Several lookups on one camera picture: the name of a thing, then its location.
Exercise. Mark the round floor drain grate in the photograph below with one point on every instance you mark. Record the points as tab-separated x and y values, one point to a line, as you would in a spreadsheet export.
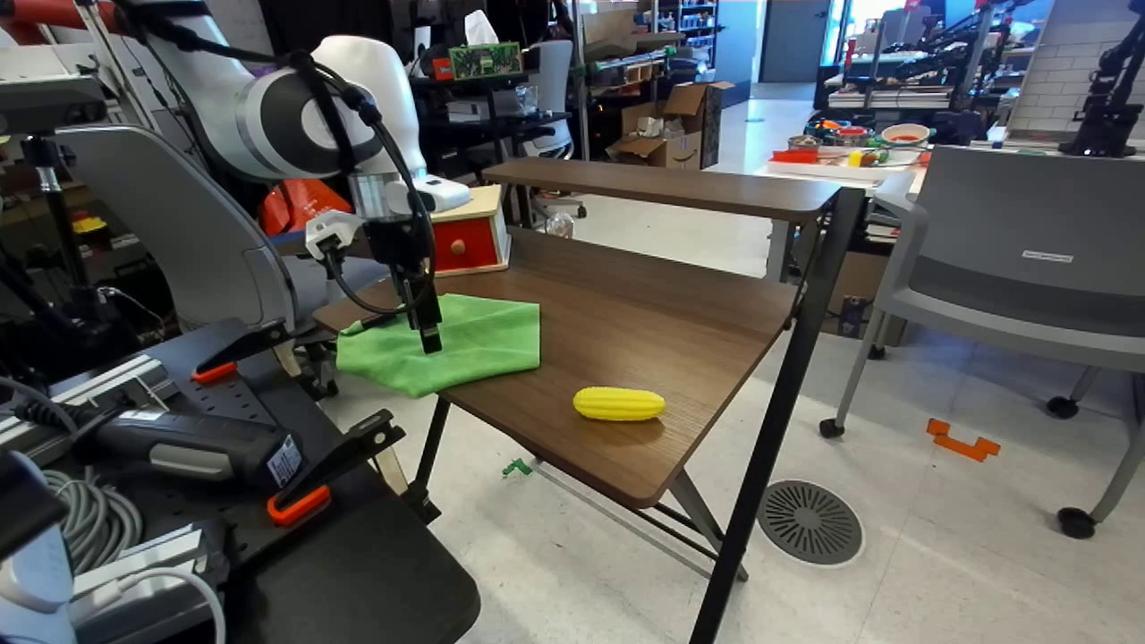
811	522

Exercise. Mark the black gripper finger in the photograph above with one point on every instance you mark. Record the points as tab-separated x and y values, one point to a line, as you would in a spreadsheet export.
432	321
418	321

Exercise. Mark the black articulated stand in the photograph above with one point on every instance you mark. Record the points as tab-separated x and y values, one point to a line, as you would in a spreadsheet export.
1105	93

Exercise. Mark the wooden box with red drawer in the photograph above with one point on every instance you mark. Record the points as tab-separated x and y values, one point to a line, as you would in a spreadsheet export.
470	244

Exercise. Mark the green circuit board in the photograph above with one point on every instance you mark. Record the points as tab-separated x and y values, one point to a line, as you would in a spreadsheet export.
486	59

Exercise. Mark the yellow oblong toy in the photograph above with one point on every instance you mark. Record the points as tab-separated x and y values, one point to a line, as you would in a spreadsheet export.
617	402

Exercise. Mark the white tray with colourful toys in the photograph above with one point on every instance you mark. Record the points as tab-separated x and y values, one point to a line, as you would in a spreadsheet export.
854	156

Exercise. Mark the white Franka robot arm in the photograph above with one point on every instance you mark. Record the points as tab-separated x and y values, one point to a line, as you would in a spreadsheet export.
362	83

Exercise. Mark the green cloth towel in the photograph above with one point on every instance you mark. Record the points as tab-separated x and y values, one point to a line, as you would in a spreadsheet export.
488	342

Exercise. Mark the gray plastic chair on casters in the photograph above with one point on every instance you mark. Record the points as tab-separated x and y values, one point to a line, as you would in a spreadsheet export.
1025	250

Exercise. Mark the green floor tape marker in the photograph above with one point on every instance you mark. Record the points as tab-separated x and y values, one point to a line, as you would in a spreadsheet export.
517	466

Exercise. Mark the brown wooden desk black frame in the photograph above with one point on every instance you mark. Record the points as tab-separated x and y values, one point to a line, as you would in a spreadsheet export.
646	324

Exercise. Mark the orange clamp tool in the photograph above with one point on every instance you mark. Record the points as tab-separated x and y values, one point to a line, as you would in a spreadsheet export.
965	445

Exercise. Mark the orange round object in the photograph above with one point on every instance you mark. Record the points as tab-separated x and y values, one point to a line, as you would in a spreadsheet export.
291	203

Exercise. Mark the brown cardboard box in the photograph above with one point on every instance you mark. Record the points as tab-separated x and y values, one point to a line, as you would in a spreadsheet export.
662	130

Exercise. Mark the black gray handheld device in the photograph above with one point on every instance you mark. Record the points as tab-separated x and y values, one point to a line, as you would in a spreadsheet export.
203	447

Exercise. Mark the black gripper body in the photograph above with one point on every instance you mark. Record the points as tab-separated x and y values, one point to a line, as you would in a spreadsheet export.
398	244

